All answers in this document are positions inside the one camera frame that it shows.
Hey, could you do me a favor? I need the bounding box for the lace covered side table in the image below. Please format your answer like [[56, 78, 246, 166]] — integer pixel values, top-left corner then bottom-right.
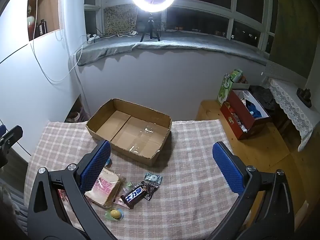
[[265, 77, 314, 152]]

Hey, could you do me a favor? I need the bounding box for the dark bottle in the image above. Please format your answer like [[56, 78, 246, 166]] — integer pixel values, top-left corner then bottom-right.
[[37, 19, 48, 37]]

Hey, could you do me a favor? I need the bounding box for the pink plaid tablecloth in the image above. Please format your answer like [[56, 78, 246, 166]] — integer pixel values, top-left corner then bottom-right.
[[24, 120, 248, 240]]

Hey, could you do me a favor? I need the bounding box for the green tissue box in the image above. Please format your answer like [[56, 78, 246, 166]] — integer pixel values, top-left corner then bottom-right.
[[217, 69, 243, 105]]

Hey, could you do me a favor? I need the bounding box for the beige fluffy cloth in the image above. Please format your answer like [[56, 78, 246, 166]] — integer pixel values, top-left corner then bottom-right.
[[0, 184, 20, 214]]

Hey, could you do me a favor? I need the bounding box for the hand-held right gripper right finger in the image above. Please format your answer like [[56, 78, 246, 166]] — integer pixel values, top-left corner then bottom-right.
[[207, 141, 295, 240]]

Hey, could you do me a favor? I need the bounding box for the blue cloth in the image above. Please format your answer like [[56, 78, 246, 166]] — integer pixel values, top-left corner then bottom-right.
[[246, 99, 262, 118]]

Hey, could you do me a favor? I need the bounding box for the dark green curtain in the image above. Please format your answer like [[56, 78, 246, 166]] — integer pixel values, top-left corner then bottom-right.
[[270, 0, 320, 79]]

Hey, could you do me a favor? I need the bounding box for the wooden wall niche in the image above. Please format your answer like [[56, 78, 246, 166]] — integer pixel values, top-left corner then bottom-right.
[[27, 0, 60, 42]]

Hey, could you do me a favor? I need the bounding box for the black bag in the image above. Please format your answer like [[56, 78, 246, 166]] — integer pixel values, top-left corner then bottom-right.
[[249, 85, 275, 113]]

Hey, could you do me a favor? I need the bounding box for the red shoe box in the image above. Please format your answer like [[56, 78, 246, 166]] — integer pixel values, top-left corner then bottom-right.
[[220, 84, 272, 140]]

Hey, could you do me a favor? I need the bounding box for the black tripod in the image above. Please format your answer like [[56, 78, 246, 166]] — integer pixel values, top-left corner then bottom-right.
[[139, 12, 161, 42]]

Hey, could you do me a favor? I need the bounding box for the teal packet with white ring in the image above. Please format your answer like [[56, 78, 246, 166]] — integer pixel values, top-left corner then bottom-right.
[[144, 172, 163, 185]]

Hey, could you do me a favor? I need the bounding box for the dark brown chocolate bar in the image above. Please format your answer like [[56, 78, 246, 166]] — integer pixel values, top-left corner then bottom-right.
[[120, 184, 150, 210]]

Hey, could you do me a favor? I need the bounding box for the cardboard box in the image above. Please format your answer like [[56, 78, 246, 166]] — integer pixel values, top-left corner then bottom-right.
[[85, 98, 172, 167]]

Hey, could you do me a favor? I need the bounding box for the red and white bottle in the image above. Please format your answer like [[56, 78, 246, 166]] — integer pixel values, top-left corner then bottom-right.
[[27, 15, 35, 40]]

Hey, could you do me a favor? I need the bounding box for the white bread packet pink print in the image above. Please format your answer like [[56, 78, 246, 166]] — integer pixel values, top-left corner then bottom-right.
[[84, 168, 121, 208]]

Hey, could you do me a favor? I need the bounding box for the dark teapot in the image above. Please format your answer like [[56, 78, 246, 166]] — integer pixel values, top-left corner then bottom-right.
[[297, 87, 312, 108]]

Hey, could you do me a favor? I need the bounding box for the white cable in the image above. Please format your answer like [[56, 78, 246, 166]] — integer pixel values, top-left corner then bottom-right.
[[30, 0, 84, 82]]

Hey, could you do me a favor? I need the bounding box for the patterned board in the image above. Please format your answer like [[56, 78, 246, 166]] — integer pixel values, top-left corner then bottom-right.
[[103, 4, 138, 34]]

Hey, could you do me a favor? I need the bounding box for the small black packet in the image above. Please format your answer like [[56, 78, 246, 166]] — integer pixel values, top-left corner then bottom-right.
[[143, 181, 160, 202]]

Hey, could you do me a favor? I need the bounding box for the striped cloth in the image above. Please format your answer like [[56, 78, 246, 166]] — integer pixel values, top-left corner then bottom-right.
[[0, 177, 29, 230]]

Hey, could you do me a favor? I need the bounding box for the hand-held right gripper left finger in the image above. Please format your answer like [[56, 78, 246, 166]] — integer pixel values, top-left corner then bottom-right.
[[27, 140, 112, 240]]

